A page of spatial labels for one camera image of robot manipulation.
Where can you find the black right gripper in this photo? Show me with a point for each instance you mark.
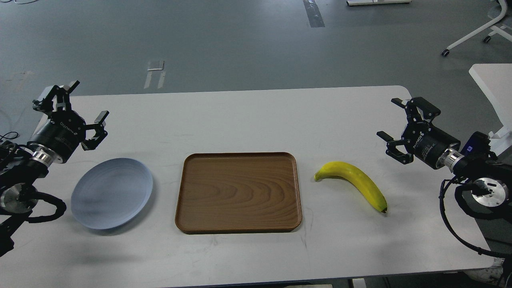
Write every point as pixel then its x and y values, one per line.
pixel 420 137

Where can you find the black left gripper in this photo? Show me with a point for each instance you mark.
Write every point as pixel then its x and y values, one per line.
pixel 57 139

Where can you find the yellow banana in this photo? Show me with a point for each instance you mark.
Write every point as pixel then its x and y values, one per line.
pixel 358 178

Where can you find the light blue plate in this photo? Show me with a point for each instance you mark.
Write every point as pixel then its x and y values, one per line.
pixel 111 193

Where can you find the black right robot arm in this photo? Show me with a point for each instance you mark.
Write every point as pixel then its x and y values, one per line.
pixel 483 183

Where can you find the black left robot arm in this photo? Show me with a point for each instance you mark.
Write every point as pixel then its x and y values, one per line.
pixel 22 164

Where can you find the white furniture base bar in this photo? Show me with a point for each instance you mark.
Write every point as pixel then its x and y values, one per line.
pixel 375 2

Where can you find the white wheeled chair base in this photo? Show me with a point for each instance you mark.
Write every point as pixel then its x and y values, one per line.
pixel 499 23

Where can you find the brown wooden tray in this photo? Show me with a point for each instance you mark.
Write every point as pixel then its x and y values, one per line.
pixel 249 192

